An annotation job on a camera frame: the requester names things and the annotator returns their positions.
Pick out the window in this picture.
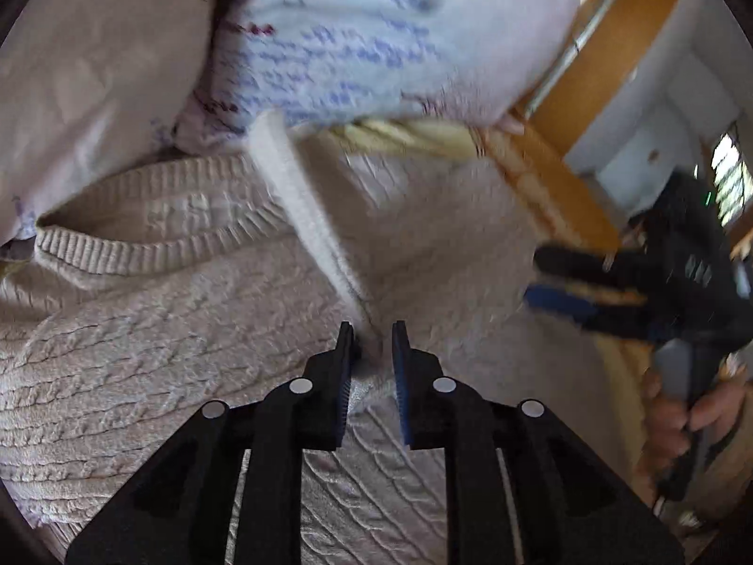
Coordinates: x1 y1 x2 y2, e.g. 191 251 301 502
707 122 753 226

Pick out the white pink floral pillow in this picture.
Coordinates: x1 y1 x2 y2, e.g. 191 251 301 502
0 0 251 248

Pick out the yellow patterned bed sheet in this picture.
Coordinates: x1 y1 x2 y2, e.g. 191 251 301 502
338 116 657 501

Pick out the wooden bed frame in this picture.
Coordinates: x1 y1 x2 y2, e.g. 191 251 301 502
471 0 690 255

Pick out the beige cable-knit sweater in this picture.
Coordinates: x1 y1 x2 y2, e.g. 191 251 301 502
0 109 655 565

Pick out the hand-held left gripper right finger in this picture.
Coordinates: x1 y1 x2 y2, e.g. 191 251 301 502
391 321 687 565

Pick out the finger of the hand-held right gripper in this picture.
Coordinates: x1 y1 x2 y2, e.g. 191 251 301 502
522 284 655 339
533 245 649 291

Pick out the person's right hand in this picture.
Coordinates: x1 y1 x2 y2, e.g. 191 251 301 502
637 365 751 510

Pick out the pale blue floral pillow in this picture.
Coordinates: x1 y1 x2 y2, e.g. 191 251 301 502
175 0 602 155

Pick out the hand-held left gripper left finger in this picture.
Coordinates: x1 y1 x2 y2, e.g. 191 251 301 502
64 321 361 565

